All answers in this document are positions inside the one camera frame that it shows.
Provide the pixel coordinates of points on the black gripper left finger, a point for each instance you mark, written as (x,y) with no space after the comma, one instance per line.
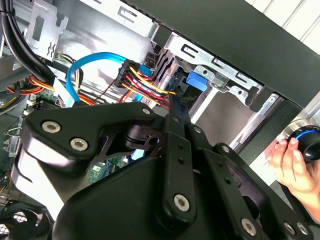
(75,125)

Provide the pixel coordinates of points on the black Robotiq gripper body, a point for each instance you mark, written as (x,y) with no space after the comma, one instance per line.
(112,212)

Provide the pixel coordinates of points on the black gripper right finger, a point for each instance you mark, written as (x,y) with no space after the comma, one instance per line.
(237,180)

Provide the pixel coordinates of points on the person's hand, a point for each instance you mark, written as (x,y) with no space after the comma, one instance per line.
(300,177)

